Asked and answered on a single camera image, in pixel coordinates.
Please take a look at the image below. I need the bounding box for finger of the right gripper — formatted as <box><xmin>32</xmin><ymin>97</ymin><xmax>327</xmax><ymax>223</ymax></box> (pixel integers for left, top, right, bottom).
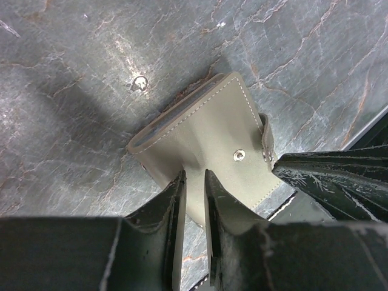
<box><xmin>272</xmin><ymin>145</ymin><xmax>387</xmax><ymax>222</ymax></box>

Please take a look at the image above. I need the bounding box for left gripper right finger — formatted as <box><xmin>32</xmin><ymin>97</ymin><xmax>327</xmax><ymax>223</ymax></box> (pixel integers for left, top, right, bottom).
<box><xmin>204</xmin><ymin>170</ymin><xmax>270</xmax><ymax>290</ymax></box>

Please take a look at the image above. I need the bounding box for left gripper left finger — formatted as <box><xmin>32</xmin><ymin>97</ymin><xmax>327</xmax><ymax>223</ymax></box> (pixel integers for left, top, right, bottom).
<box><xmin>126</xmin><ymin>170</ymin><xmax>187</xmax><ymax>290</ymax></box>

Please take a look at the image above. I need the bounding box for grey card holder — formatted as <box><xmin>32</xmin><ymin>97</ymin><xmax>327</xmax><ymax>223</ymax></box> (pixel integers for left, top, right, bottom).
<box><xmin>127</xmin><ymin>72</ymin><xmax>280</xmax><ymax>227</ymax></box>

